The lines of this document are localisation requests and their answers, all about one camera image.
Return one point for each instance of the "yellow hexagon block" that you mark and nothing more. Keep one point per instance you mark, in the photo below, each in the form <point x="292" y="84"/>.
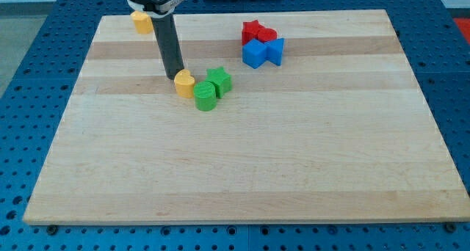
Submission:
<point x="142" y="22"/>

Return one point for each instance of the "green cylinder block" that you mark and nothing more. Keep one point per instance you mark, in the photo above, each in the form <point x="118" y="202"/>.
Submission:
<point x="205" y="96"/>

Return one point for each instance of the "green star block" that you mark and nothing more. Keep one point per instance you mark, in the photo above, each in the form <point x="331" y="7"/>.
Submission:
<point x="220" y="79"/>

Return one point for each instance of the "yellow heart block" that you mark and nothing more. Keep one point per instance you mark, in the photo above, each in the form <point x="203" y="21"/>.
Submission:
<point x="184" y="84"/>

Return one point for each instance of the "blue cube block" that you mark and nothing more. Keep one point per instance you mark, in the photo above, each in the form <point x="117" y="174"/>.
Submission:
<point x="254" y="53"/>

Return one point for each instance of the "blue triangle block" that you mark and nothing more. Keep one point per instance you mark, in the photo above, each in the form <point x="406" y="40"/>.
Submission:
<point x="275" y="51"/>

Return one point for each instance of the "wooden board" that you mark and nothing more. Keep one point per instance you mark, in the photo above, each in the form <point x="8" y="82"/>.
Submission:
<point x="339" y="133"/>

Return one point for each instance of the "red cylinder block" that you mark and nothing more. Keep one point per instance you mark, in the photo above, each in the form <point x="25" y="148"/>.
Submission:
<point x="266" y="34"/>

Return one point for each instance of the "red star block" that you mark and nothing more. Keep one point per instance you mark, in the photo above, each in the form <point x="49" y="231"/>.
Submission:
<point x="250" y="31"/>

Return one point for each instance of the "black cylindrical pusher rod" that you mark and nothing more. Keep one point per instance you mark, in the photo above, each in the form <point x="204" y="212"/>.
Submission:
<point x="168" y="43"/>

